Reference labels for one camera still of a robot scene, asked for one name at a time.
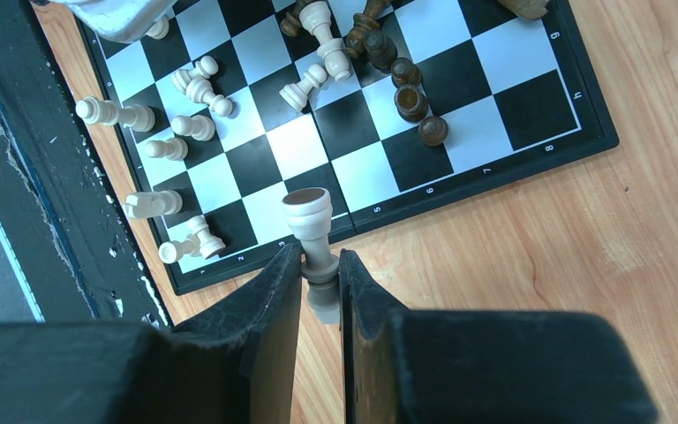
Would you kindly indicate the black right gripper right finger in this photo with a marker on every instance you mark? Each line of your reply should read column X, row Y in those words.
column 404, row 365

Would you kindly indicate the black white chessboard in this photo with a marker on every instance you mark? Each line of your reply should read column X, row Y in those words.
column 519, row 97

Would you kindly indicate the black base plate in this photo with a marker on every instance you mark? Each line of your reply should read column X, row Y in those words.
column 75, row 252

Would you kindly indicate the white rook piece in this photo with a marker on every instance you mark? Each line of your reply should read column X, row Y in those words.
column 200, row 242

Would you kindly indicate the white chess piece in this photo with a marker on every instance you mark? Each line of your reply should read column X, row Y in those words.
column 308, row 213

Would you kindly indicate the white knight piece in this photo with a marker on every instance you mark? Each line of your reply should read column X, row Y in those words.
column 151, row 204

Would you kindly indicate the dark pawn piece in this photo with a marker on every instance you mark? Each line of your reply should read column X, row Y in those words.
column 433, row 131

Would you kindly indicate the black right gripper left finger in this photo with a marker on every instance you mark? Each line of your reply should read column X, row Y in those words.
column 234, row 362

